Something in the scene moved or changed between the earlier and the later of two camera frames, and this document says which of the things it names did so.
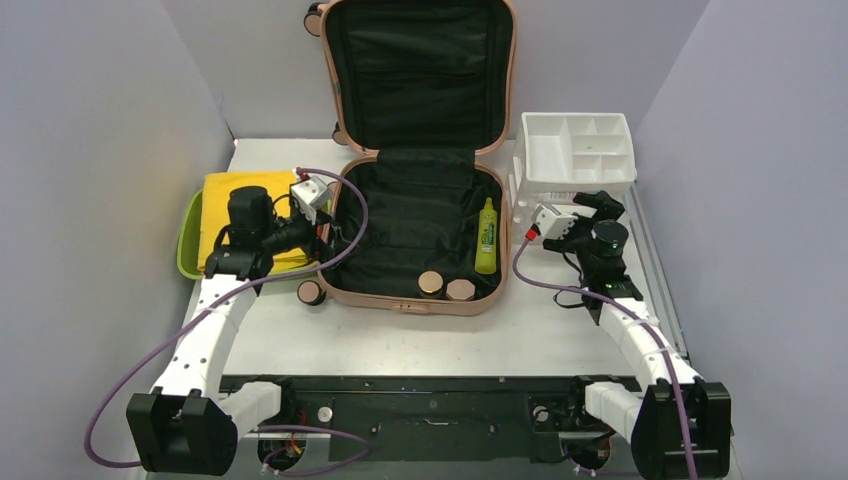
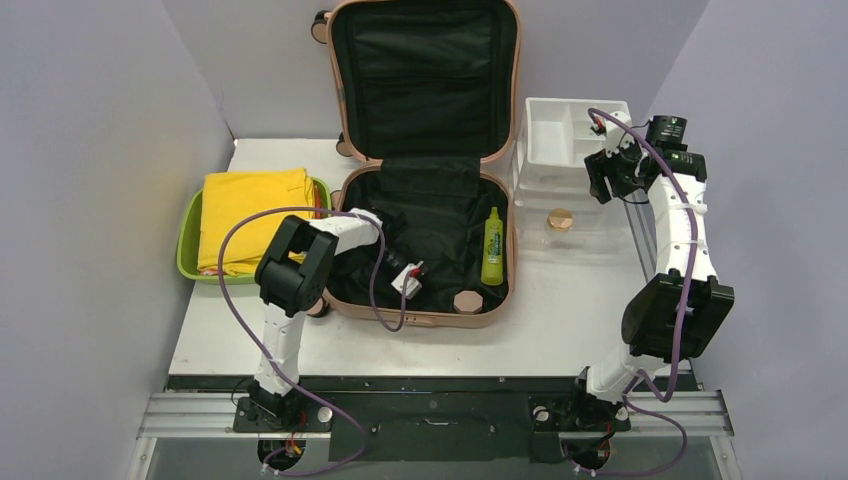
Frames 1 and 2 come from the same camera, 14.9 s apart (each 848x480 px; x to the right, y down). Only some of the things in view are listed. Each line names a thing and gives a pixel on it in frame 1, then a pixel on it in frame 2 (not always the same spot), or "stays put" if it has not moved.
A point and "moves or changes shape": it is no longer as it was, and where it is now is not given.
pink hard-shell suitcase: (427, 90) stays put
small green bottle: (486, 250) moves or changes shape
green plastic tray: (188, 241) stays put
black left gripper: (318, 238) → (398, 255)
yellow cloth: (215, 208) stays put
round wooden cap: (460, 289) → (468, 302)
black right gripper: (592, 213) → (597, 176)
